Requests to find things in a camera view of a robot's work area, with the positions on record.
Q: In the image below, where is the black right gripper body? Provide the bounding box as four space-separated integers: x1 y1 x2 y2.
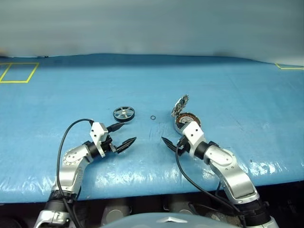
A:
175 136 191 156

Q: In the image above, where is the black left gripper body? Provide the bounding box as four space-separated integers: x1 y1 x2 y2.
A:
104 133 119 154

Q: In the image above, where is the motor stator with silver housing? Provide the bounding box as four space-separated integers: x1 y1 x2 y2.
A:
175 112 202 133

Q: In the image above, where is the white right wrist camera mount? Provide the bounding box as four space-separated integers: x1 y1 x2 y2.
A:
181 121 205 157

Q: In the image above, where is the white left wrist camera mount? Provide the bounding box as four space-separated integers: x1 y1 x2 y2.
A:
89 122 110 158

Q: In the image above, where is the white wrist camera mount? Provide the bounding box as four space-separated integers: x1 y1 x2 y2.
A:
89 122 110 158
181 121 205 157

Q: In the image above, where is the blue plastic table cover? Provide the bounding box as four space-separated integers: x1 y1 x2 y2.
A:
0 53 304 204

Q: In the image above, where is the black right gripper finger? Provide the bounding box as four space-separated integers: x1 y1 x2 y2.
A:
161 136 178 153

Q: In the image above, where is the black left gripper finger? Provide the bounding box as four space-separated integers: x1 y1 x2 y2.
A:
106 123 125 133
115 137 137 154

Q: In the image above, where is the black spoked motor rotor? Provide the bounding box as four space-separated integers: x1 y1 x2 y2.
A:
112 106 137 123

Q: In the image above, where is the grey-blue robot chest shell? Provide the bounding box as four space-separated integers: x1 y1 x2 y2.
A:
99 212 232 228

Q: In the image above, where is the grey rounded housing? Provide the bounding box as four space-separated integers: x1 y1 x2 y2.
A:
163 201 195 214
102 205 133 225

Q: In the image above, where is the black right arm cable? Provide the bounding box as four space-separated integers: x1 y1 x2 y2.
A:
175 142 247 228

